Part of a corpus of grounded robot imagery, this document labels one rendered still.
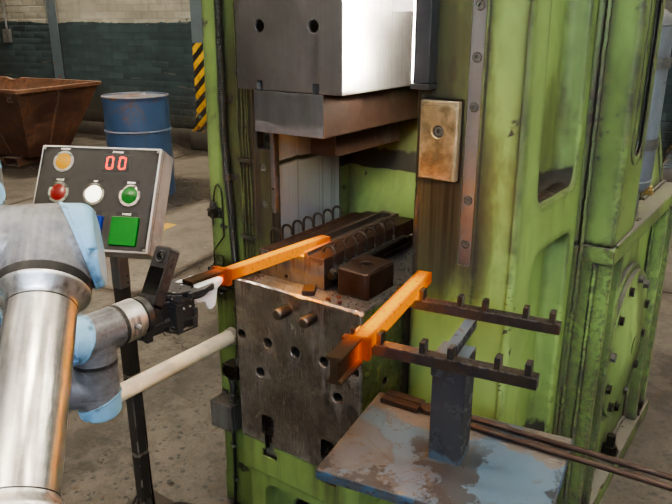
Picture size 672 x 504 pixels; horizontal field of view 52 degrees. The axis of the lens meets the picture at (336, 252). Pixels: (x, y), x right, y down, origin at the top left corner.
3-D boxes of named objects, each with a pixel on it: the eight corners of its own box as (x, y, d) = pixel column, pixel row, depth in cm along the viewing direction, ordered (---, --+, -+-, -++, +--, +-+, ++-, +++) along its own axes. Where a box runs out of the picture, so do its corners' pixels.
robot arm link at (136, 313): (102, 300, 124) (132, 310, 120) (123, 293, 128) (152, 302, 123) (106, 338, 126) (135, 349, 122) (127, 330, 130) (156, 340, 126)
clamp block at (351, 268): (367, 301, 155) (368, 274, 153) (336, 293, 160) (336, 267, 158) (394, 285, 165) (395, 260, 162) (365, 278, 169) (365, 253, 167)
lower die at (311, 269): (324, 290, 162) (324, 256, 159) (260, 273, 173) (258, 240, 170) (412, 244, 194) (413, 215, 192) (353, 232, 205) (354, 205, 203)
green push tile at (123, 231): (134, 246, 173) (138, 217, 175) (106, 244, 174) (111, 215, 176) (137, 247, 175) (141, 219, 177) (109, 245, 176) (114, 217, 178)
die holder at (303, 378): (359, 485, 164) (361, 313, 149) (241, 433, 185) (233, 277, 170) (462, 388, 207) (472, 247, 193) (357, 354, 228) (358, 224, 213)
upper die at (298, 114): (323, 139, 151) (323, 95, 147) (254, 131, 162) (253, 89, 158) (417, 117, 183) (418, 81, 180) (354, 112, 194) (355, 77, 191)
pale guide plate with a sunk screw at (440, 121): (454, 182, 148) (458, 102, 143) (417, 177, 153) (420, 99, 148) (458, 181, 150) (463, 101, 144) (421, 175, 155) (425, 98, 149)
